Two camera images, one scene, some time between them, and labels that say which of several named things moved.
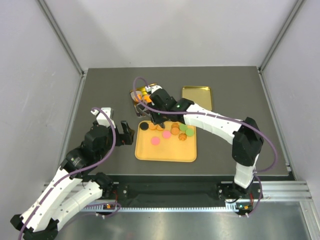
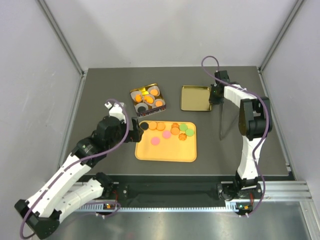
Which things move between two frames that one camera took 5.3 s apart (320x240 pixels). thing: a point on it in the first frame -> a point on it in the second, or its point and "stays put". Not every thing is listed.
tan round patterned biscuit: (152, 126) stays put
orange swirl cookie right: (182, 136) stays put
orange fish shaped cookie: (147, 99) stays put
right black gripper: (157, 120) -> (213, 100)
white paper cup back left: (139, 94) stays put
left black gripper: (126, 138) -> (134, 135)
